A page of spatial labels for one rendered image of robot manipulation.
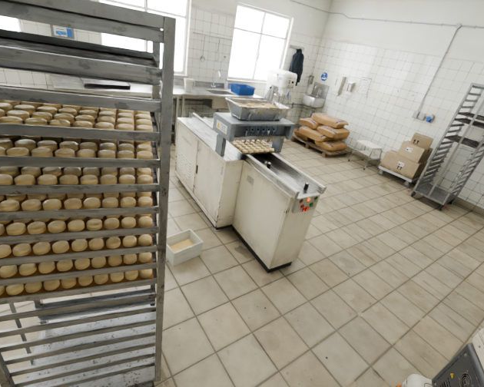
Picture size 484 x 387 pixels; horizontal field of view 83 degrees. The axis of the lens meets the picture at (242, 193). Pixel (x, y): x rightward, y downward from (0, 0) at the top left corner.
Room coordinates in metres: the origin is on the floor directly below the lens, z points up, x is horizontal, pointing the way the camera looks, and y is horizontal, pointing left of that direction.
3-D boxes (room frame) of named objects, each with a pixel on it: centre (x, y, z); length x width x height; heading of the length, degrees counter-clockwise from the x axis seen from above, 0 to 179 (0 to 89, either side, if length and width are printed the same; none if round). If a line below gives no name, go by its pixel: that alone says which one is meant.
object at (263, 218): (2.20, -0.29, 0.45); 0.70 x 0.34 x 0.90; 37
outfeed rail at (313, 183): (2.78, -0.04, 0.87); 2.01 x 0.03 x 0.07; 37
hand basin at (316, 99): (6.91, -1.29, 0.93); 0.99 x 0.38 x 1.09; 40
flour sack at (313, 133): (5.88, -1.31, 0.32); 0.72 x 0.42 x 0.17; 44
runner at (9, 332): (0.68, 0.55, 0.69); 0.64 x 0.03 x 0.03; 114
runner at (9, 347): (0.68, 0.55, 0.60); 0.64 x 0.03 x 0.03; 114
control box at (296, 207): (1.90, -0.51, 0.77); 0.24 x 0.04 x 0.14; 127
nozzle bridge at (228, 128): (2.60, 0.01, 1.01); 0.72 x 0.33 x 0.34; 127
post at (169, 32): (0.78, 0.26, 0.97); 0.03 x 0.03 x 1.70; 24
